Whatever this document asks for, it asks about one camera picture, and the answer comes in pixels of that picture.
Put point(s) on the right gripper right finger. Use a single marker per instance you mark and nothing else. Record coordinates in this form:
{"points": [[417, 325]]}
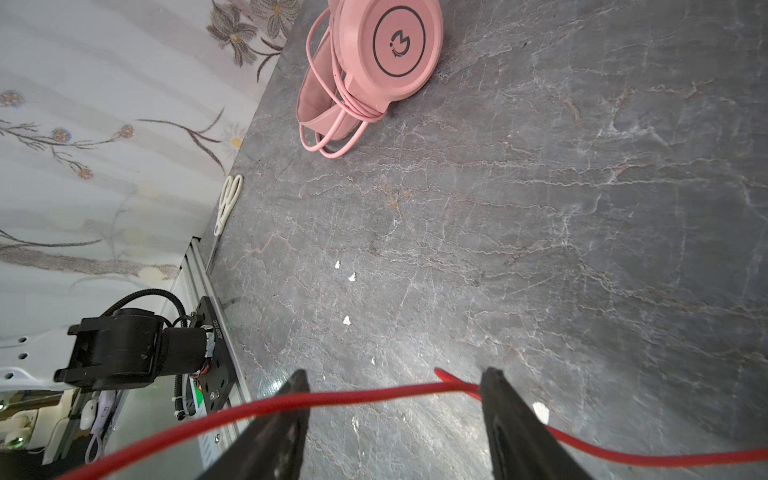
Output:
{"points": [[520, 446]]}

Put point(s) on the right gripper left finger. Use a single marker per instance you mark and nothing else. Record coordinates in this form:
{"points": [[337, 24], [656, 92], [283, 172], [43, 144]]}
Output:
{"points": [[271, 447]]}

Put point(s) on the pink headset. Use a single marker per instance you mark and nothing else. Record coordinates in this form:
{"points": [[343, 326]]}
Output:
{"points": [[372, 54]]}

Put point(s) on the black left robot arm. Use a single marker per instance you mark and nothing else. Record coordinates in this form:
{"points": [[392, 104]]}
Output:
{"points": [[128, 348]]}

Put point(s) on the white scissors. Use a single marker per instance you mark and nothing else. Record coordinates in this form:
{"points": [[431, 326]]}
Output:
{"points": [[228, 198]]}

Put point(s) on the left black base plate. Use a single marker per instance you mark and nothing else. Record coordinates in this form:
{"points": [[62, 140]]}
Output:
{"points": [[216, 383]]}

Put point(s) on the aluminium mounting rail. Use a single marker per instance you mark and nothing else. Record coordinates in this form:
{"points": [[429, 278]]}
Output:
{"points": [[194, 284]]}

